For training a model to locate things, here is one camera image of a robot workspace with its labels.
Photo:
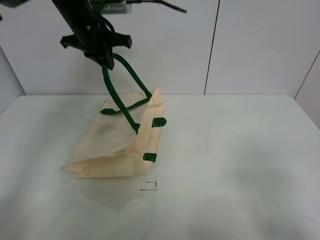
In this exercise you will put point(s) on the grey camera box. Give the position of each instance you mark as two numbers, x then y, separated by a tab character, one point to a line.
115	7

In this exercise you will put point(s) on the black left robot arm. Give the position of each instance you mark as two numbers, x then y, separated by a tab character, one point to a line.
79	12

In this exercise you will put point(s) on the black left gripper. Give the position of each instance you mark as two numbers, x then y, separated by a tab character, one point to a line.
97	41

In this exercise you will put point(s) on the white linen bag green handles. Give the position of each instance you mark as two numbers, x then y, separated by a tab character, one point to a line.
123	139

